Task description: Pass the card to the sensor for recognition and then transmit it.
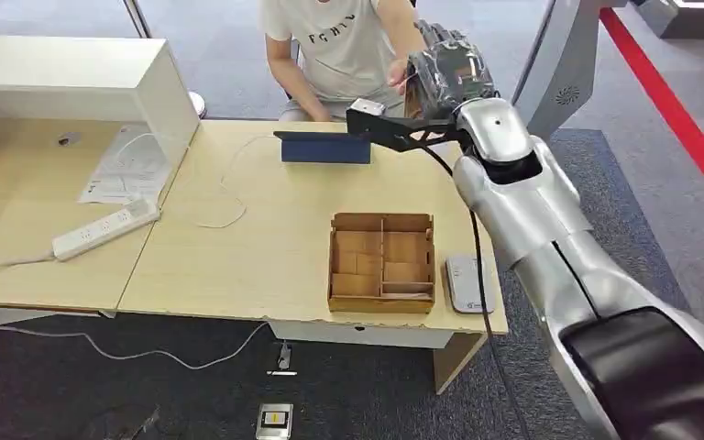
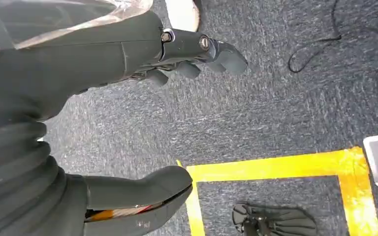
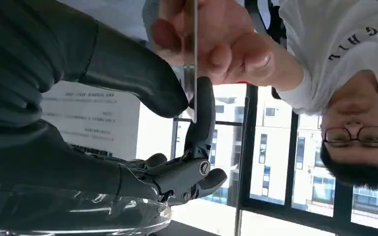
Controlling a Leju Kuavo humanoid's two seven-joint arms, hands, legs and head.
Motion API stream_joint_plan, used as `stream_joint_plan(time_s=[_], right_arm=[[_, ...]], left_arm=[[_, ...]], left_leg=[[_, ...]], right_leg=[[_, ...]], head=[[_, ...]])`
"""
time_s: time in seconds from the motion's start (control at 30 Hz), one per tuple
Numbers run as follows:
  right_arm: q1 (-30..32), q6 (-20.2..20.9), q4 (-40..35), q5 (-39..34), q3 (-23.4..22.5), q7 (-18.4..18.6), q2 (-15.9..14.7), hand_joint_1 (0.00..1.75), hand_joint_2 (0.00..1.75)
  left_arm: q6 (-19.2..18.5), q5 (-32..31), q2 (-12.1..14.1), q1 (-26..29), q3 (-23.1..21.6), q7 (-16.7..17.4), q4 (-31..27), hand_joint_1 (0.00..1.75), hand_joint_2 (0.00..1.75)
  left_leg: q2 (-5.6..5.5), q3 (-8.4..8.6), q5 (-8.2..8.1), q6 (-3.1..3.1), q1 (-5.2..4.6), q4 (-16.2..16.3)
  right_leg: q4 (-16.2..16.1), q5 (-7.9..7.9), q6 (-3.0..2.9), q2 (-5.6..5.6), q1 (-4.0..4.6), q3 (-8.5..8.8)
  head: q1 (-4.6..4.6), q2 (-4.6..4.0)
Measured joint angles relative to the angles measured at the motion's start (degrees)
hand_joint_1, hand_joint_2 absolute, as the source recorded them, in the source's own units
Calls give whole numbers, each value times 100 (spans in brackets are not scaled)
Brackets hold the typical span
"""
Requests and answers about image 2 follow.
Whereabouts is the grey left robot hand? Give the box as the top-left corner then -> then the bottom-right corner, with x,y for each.
0,12 -> 249,236

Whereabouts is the clear plastic wrap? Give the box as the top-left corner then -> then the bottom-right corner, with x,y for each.
0,0 -> 155,56

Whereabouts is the white rounded object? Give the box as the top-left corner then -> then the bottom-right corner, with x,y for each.
163,0 -> 202,32

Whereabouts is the ribbed left robot arm sleeve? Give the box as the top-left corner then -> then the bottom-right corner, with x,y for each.
0,120 -> 89,236

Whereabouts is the yellow floor tape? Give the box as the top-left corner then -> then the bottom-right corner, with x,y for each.
175,146 -> 378,236

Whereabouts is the black robot foot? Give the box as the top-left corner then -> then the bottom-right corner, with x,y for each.
231,202 -> 319,236

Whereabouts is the black cable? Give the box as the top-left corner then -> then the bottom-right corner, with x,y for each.
287,0 -> 378,103

